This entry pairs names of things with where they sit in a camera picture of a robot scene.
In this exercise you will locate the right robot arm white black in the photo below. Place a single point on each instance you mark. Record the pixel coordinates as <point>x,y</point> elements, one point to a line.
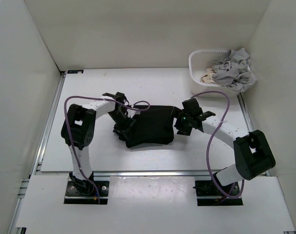
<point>225,132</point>

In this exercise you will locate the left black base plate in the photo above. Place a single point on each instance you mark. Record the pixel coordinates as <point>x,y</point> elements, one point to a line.
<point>79,196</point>

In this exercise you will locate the grey crumpled garment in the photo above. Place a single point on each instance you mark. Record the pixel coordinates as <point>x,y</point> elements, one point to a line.
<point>232,71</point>

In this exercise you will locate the white plastic basket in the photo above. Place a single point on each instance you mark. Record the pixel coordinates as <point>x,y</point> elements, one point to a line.
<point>198,63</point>

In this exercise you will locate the beige crumpled garment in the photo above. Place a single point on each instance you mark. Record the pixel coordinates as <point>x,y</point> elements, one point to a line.
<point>208,77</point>

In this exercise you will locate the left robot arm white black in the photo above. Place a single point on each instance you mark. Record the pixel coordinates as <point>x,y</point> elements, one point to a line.
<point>81,114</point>

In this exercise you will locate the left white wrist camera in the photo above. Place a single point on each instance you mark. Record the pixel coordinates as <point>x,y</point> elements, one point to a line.
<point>132,113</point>

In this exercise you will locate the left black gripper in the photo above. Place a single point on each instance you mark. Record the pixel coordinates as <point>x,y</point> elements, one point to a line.
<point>121,130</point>

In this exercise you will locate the black trousers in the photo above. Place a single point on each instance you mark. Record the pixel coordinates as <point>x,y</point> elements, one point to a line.
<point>153,126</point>

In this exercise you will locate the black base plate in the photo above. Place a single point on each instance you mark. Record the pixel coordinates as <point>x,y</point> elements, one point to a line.
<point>208,195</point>
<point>79,196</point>

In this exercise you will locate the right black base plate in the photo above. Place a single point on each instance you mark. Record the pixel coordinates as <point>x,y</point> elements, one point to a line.
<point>208,195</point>

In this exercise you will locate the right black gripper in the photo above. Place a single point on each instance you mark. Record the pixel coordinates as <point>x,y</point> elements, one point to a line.
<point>185,131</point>

